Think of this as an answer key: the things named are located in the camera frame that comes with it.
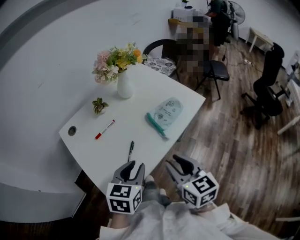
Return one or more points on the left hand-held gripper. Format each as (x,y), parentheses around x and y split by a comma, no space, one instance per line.
(122,195)

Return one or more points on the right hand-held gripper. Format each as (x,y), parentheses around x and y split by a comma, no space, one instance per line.
(201,187)

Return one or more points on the black pen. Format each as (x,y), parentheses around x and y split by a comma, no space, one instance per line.
(131,150)

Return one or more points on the red and white pen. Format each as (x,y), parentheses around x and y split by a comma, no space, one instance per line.
(104,129)

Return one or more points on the translucent teal-zip pencil pouch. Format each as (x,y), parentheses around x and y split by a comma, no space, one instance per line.
(167,112)

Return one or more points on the person's left forearm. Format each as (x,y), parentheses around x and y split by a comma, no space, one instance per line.
(119,220)

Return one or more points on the person's right forearm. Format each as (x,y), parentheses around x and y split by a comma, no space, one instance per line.
(205,208)

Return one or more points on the person's grey shoe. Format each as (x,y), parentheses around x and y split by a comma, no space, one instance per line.
(150,187)
(164,198)

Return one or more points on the person's light grey clothing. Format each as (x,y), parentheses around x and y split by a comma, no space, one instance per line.
(178,225)

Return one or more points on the white ceramic vase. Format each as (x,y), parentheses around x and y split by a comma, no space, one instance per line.
(125,87)

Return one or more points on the black folding chair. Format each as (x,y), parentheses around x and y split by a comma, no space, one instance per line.
(215,71)

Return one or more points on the chair with patterned cushion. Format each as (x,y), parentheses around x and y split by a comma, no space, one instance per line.
(160,64)

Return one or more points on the artificial flower bouquet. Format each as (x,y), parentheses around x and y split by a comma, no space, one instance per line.
(114,62)

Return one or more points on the black office chair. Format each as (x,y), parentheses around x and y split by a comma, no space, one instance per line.
(269,93)

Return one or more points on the white furniture leg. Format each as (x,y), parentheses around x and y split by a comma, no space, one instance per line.
(289,125)

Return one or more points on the white power strip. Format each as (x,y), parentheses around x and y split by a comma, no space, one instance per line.
(247,62)

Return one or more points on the yellow cardboard box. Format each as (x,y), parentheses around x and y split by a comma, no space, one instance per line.
(174,21)

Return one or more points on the small white side table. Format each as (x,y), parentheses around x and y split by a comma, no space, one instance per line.
(259,36)

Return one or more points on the white storage box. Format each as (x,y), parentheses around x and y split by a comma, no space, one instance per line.
(182,12)

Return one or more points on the standing fan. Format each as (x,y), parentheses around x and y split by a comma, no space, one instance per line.
(237,14)

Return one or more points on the small green potted plant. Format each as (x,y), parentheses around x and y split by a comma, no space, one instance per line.
(184,2)

